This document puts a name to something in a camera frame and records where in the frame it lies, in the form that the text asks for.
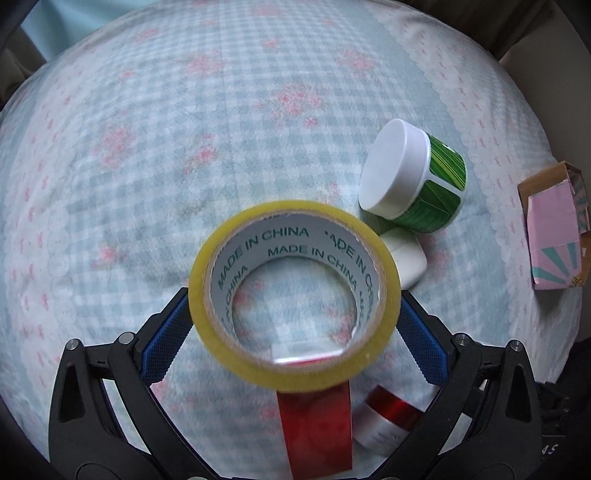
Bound pink cardboard box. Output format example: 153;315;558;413
517;161;591;291

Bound red lid white jar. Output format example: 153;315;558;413
353;386;424;457

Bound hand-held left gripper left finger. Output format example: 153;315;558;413
48;288;218;480

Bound yellow packing tape roll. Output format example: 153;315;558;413
189;200;403;473

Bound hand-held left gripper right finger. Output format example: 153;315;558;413
369;292;542;480

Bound white lid green jar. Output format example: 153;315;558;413
358;119;467;232

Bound checked floral blanket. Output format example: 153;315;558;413
0;0;583;480

